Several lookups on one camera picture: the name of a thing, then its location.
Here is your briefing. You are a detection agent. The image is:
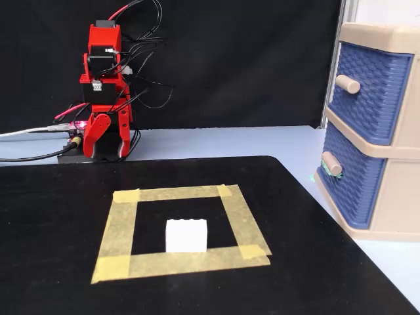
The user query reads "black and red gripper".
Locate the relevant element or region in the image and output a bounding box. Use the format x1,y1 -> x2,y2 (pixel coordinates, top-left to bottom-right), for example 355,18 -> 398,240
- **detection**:
82,80 -> 133,159

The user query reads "white cube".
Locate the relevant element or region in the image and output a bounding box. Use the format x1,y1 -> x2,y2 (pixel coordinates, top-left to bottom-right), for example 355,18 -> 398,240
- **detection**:
165,219 -> 208,253

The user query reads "blue woven-pattern drawer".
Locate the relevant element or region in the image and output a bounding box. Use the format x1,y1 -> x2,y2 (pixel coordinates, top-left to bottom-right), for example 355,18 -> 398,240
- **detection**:
327,41 -> 413,146
316,123 -> 387,230

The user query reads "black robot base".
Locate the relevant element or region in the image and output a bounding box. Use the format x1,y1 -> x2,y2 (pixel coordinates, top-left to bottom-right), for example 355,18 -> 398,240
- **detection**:
57,121 -> 133,164

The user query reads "beige plastic drawer cabinet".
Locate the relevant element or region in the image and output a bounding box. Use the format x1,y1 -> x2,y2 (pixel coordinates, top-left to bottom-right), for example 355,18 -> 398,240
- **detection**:
314,22 -> 420,243

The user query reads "controller board with LEDs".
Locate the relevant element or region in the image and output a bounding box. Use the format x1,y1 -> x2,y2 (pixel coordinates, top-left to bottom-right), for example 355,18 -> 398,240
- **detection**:
67,120 -> 89,136

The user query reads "yellow masking tape strip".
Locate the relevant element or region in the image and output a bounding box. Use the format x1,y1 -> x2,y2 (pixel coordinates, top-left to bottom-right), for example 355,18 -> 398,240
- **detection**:
216,184 -> 272,260
91,244 -> 272,285
112,184 -> 242,203
91,188 -> 141,285

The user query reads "black table mat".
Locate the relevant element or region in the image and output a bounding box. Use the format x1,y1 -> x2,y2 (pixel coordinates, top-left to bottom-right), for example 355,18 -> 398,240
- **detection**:
0,156 -> 420,315

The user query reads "black backdrop cloth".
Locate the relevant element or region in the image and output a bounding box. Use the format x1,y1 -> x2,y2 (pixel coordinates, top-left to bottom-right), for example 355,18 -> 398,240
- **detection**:
0,0 -> 343,133

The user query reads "black power cable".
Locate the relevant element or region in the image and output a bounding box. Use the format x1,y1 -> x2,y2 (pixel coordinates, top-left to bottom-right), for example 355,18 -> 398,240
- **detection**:
0,136 -> 83,163

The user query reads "silver USB cable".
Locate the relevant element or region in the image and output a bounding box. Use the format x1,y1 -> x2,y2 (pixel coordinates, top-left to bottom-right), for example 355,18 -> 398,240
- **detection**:
0,123 -> 72,138

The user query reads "green tape on drawer handle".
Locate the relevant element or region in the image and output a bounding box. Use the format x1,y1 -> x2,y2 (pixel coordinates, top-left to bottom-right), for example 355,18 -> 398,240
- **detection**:
320,160 -> 344,180

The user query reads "blue woven-pattern drawer, bare handle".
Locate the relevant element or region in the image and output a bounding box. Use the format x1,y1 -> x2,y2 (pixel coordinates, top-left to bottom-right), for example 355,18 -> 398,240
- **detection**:
327,41 -> 413,146

